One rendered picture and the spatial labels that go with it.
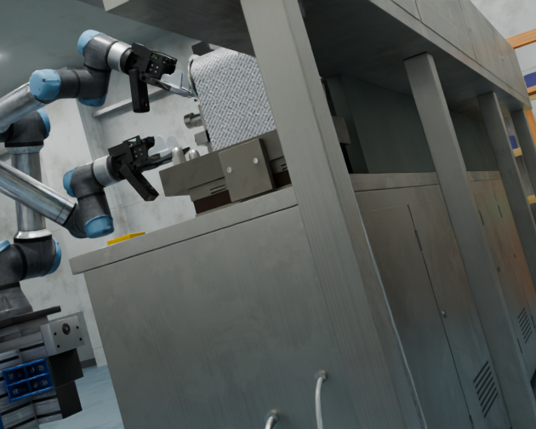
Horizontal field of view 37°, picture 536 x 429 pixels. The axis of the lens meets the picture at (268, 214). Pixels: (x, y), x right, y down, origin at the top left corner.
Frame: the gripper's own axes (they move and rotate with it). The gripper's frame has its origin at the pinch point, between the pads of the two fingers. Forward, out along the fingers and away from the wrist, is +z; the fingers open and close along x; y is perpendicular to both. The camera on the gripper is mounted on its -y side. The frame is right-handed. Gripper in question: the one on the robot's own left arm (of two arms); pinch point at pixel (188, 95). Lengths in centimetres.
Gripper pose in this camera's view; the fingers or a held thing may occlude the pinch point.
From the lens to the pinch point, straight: 205.8
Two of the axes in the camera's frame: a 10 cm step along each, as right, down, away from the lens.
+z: 8.4, 4.1, -3.5
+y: 3.6, -9.1, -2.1
